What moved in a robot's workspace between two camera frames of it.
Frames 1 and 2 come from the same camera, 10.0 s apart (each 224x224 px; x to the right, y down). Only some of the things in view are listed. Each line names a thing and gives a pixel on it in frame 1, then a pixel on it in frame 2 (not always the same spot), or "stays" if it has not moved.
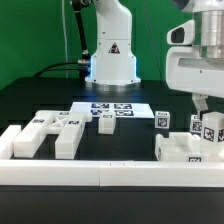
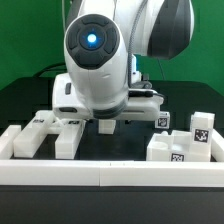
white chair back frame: x=69 y=125 stays
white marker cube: x=106 y=125 stays
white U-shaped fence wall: x=38 y=172 stays
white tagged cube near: x=162 y=119 stays
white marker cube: x=212 y=135 -> x=201 y=125
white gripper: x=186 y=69 -> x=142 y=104
